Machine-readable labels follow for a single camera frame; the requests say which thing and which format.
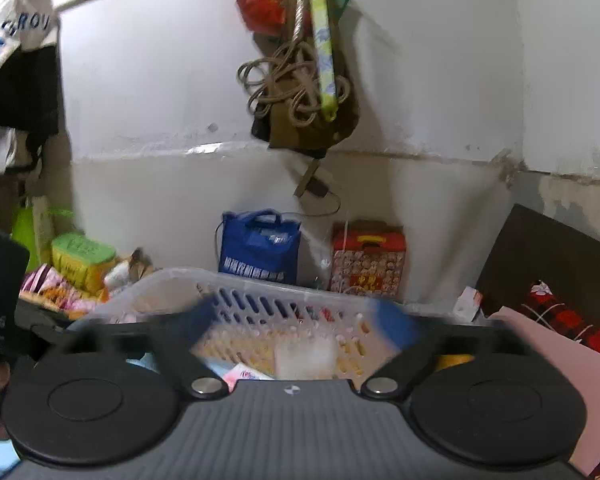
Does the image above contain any black hanging garment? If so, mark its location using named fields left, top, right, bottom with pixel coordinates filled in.
left=0, top=46, right=60, bottom=174

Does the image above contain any small white red box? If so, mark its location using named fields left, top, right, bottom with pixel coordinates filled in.
left=452, top=286, right=482, bottom=323

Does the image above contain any clear plastic perforated basket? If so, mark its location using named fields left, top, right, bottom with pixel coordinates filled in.
left=73, top=268, right=398, bottom=387

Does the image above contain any pink foam cushion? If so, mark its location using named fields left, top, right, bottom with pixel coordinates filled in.
left=490, top=307, right=600, bottom=479

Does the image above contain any plastic-wrapped white roll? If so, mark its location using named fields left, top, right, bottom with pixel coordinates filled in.
left=274, top=336, right=338, bottom=380

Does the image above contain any red patterned gift box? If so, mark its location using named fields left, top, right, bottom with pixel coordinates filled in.
left=328, top=220, right=407, bottom=299

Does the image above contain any yellow-green patterned strap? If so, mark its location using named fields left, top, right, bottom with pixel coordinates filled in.
left=304, top=0, right=342, bottom=123

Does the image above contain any brown hanging bag with rope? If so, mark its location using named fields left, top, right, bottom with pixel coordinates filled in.
left=236, top=0, right=360, bottom=159

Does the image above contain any green-lidded yellow box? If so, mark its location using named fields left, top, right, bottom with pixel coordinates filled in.
left=50, top=233, right=117, bottom=296

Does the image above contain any pink tissue pack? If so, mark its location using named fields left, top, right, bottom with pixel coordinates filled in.
left=222, top=363, right=272, bottom=392

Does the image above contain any red plaid pillow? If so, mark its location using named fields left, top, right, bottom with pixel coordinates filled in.
left=519, top=281, right=600, bottom=353

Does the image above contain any blue shopping bag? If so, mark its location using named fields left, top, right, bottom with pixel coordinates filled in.
left=218, top=209, right=301, bottom=285

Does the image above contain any black charger with cable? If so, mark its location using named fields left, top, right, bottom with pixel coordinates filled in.
left=294, top=159, right=342, bottom=218

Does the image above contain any dark brown headboard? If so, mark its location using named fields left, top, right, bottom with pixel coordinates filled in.
left=476, top=204, right=600, bottom=327

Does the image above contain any green plastic bag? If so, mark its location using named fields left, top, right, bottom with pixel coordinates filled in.
left=12, top=196, right=73, bottom=272

